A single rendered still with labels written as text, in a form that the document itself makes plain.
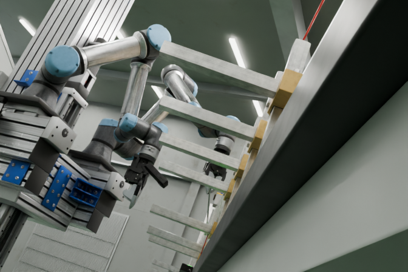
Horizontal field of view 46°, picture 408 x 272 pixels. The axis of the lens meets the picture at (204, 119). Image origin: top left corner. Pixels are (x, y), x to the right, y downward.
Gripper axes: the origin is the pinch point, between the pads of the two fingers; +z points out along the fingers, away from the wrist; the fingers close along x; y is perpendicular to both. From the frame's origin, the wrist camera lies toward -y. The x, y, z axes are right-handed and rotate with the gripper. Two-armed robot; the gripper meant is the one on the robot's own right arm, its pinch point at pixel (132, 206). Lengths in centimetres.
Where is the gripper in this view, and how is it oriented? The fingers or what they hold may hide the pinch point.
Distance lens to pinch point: 191.3
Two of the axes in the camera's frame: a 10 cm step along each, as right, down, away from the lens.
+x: 0.9, -4.0, -9.1
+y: -9.4, -3.4, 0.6
